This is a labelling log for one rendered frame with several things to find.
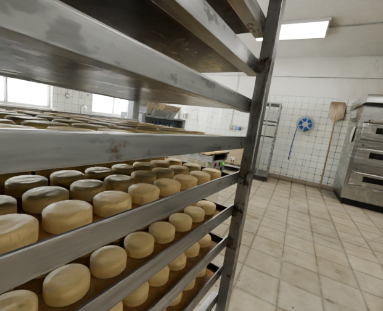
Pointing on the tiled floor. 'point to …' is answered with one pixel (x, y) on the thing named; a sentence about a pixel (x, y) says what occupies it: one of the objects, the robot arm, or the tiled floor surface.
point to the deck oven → (370, 156)
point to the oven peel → (337, 111)
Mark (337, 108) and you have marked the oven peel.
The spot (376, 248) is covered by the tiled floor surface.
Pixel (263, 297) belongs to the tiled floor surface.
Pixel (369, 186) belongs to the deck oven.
